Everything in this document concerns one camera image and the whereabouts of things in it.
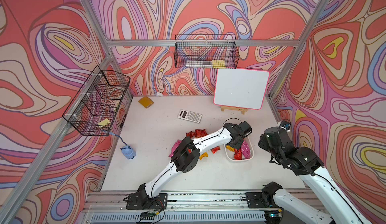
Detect pink framed whiteboard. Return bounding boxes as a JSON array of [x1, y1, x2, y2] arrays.
[[213, 69, 270, 110]]

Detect black wire basket back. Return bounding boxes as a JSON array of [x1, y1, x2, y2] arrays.
[[174, 33, 240, 69]]

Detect white storage box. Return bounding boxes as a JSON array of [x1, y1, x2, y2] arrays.
[[224, 137, 254, 163]]

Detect red tea bag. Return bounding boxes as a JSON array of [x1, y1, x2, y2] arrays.
[[186, 131, 196, 138], [211, 146, 220, 154], [233, 149, 243, 160], [195, 129, 208, 138]]

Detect white calculator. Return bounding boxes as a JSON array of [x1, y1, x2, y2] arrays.
[[178, 110, 203, 123]]

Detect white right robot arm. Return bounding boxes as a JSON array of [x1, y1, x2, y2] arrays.
[[258, 120, 370, 224]]

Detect black wire basket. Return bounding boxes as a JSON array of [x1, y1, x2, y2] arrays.
[[174, 33, 240, 69], [62, 66, 131, 136]]

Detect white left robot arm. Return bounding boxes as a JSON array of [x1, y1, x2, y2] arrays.
[[134, 121, 252, 209]]

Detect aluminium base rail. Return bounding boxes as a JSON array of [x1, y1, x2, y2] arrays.
[[81, 189, 329, 224]]

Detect yellow tea bag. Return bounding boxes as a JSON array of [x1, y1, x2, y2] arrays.
[[200, 152, 209, 160], [225, 145, 235, 152]]

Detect yellow sticky note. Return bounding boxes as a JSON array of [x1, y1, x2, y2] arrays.
[[97, 118, 111, 128]]

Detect yellow sponge pad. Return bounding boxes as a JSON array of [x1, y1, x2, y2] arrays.
[[138, 96, 154, 109]]

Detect yellow box in basket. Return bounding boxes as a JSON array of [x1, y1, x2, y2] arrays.
[[212, 60, 227, 69]]

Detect pink tea bag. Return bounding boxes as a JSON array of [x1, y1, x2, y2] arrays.
[[169, 140, 182, 158], [241, 141, 251, 159]]

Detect blue cloth pouch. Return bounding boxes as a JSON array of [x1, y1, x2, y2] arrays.
[[120, 146, 136, 160]]

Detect wooden easel stand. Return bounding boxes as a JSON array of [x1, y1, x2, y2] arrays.
[[220, 105, 248, 114]]

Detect black wire basket left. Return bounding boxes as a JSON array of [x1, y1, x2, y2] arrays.
[[62, 66, 131, 136]]

